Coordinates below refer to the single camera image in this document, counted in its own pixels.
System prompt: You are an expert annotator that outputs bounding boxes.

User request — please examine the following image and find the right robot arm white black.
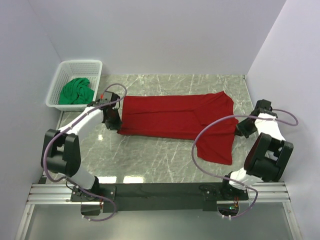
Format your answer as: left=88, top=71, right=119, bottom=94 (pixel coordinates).
left=219, top=99, right=294, bottom=200

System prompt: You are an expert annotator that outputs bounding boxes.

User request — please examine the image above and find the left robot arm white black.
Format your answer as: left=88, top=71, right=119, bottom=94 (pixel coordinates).
left=40, top=91, right=122, bottom=201

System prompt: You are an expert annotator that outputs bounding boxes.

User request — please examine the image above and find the green t-shirt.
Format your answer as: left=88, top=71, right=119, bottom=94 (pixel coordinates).
left=58, top=77, right=95, bottom=105

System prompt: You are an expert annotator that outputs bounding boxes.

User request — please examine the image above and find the red t-shirt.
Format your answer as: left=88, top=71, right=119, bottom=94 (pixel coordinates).
left=118, top=91, right=238, bottom=165

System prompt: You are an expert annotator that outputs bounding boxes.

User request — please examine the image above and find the white plastic laundry basket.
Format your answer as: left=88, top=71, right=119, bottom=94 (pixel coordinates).
left=45, top=59, right=103, bottom=112

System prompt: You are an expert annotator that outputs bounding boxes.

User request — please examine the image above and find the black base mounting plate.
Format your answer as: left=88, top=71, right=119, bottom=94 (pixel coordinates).
left=70, top=182, right=249, bottom=215

